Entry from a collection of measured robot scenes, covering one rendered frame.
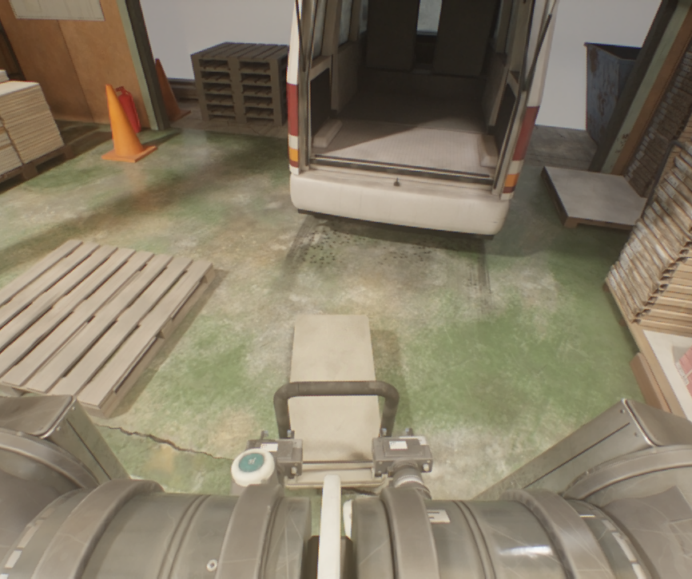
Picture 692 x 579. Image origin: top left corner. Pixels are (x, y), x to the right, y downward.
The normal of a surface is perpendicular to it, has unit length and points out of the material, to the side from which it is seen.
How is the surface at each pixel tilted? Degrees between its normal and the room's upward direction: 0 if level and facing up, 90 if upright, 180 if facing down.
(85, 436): 83
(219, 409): 0
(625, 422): 67
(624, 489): 48
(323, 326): 0
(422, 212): 88
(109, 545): 13
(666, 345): 0
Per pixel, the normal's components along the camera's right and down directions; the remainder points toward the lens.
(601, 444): -0.91, -0.33
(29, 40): -0.21, 0.63
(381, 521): 0.04, -0.99
